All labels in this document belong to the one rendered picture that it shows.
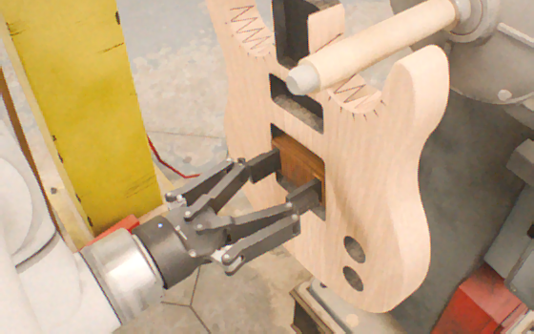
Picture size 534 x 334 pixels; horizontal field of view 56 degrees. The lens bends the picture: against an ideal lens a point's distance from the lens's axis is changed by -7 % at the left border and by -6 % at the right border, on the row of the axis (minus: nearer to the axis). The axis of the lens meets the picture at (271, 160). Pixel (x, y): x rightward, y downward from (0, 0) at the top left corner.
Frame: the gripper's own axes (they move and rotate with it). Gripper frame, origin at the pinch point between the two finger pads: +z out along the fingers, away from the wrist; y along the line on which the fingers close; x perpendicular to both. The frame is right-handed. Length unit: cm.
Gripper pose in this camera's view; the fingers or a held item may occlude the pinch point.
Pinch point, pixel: (295, 174)
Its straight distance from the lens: 64.3
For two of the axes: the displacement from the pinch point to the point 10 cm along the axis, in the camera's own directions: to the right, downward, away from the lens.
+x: -0.9, -7.5, -6.5
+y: 6.0, 4.8, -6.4
